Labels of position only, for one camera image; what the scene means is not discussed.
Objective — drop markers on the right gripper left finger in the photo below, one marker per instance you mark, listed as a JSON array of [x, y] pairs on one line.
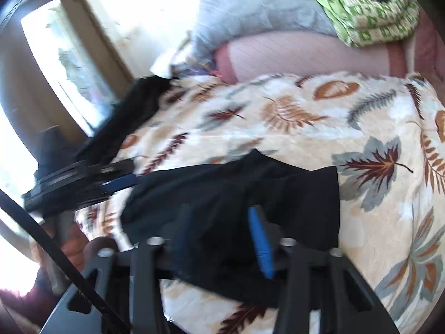
[[117, 292]]

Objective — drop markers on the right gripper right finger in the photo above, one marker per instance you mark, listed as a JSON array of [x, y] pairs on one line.
[[323, 281]]

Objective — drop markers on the black pants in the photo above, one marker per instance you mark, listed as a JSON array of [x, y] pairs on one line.
[[209, 203]]

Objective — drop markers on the left hand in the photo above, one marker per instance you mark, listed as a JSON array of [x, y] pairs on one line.
[[78, 248]]

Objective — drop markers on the black garment on bed edge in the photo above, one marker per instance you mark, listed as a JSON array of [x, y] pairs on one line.
[[141, 103]]

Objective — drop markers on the window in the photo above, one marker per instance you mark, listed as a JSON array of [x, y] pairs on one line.
[[58, 69]]

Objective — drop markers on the white pillow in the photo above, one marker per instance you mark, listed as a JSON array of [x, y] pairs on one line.
[[174, 59]]

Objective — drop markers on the leaf pattern fleece blanket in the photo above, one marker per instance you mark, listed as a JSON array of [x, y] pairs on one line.
[[385, 135]]

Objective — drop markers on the grey quilted pillow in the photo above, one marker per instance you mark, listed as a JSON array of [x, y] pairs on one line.
[[220, 21]]

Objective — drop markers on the green patterned folded cloth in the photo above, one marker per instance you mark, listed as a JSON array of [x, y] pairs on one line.
[[362, 23]]

